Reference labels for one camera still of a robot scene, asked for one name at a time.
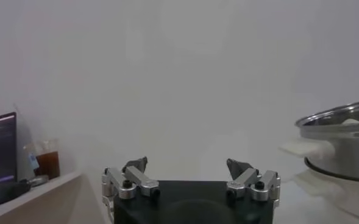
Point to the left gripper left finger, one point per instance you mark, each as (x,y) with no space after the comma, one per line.
(142,182)

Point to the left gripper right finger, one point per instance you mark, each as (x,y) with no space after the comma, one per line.
(243,179)

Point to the white steamed baozi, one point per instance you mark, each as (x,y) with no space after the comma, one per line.
(352,122)

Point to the clear cup of iced coffee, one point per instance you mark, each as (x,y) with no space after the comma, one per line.
(48,164)

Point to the round grey disc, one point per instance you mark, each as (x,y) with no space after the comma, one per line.
(39,180)

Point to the stainless steel pot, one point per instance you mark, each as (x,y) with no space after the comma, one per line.
(343,152)

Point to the clear packet with blue label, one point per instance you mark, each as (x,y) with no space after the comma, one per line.
(32,161)

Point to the black pouch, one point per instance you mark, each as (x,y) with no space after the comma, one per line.
(2,191)

